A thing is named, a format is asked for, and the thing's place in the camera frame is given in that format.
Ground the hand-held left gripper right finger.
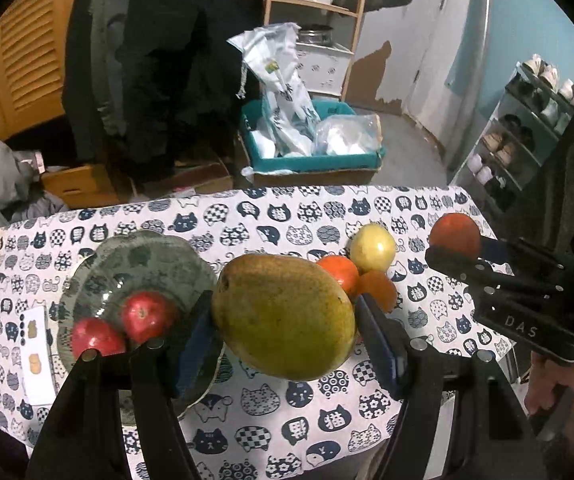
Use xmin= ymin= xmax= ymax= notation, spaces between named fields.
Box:
xmin=354 ymin=294 xmax=548 ymax=480

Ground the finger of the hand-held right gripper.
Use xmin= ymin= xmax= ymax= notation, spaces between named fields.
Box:
xmin=479 ymin=237 xmax=574 ymax=283
xmin=424 ymin=245 xmax=565 ymax=303

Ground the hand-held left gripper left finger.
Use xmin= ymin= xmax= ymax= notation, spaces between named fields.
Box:
xmin=27 ymin=290 xmax=225 ymax=480

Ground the small tangerine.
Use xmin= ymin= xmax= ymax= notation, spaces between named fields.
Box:
xmin=429 ymin=213 xmax=482 ymax=261

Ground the medium orange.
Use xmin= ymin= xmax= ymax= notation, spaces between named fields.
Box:
xmin=358 ymin=270 xmax=398 ymax=313

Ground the red apple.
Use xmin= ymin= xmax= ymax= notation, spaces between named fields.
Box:
xmin=121 ymin=290 xmax=180 ymax=345
xmin=71 ymin=317 xmax=128 ymax=361

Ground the large orange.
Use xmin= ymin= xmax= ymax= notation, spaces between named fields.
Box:
xmin=315 ymin=255 xmax=361 ymax=301

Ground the yellow lemon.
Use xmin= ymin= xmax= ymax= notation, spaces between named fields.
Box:
xmin=349 ymin=223 xmax=398 ymax=273

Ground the green yellow mango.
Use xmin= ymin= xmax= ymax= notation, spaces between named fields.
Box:
xmin=211 ymin=254 xmax=358 ymax=381

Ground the green glazed plate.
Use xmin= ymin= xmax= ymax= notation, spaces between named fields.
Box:
xmin=57 ymin=230 xmax=225 ymax=426

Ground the person's right hand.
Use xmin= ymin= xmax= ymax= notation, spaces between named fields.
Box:
xmin=524 ymin=350 xmax=574 ymax=441

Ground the dark hanging cloth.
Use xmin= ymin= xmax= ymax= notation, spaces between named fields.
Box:
xmin=502 ymin=105 xmax=574 ymax=281

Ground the pale shoe rack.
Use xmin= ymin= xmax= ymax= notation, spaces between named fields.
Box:
xmin=449 ymin=62 xmax=574 ymax=211

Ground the clear plastic bag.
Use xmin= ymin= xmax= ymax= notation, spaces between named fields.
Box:
xmin=312 ymin=114 xmax=380 ymax=157

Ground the teal cardboard box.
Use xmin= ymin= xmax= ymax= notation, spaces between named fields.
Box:
xmin=239 ymin=99 xmax=385 ymax=188

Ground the brown cardboard box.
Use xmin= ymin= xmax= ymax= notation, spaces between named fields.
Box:
xmin=132 ymin=159 xmax=235 ymax=197

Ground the white sticker card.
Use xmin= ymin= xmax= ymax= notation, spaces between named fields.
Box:
xmin=17 ymin=305 xmax=55 ymax=406

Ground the shoe rack with shoes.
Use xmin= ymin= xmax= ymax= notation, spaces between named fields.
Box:
xmin=467 ymin=55 xmax=574 ymax=201

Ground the wooden crate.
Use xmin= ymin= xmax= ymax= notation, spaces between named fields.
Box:
xmin=41 ymin=164 xmax=118 ymax=209

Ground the white patterned box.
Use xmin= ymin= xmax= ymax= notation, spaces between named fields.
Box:
xmin=294 ymin=42 xmax=353 ymax=98

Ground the white printed rice bag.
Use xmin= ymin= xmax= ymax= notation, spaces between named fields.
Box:
xmin=227 ymin=22 xmax=318 ymax=158

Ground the grey metal pipe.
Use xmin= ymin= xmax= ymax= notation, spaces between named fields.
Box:
xmin=459 ymin=0 xmax=494 ymax=126

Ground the pale blue door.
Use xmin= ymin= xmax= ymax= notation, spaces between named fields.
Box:
xmin=352 ymin=0 xmax=455 ymax=111

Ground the grey sweatshirt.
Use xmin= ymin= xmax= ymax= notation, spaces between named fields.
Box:
xmin=0 ymin=140 xmax=68 ymax=221

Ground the steel pot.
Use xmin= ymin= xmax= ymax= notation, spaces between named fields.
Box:
xmin=297 ymin=24 xmax=333 ymax=46

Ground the black coat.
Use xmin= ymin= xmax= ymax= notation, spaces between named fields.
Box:
xmin=64 ymin=0 xmax=263 ymax=181

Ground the wooden shelf rack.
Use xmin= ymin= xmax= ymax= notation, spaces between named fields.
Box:
xmin=264 ymin=0 xmax=375 ymax=103

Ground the dark grey jacket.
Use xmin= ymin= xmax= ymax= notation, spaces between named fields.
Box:
xmin=90 ymin=0 xmax=133 ymax=136

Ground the wooden louvered door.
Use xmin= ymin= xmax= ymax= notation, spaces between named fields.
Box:
xmin=0 ymin=0 xmax=88 ymax=153

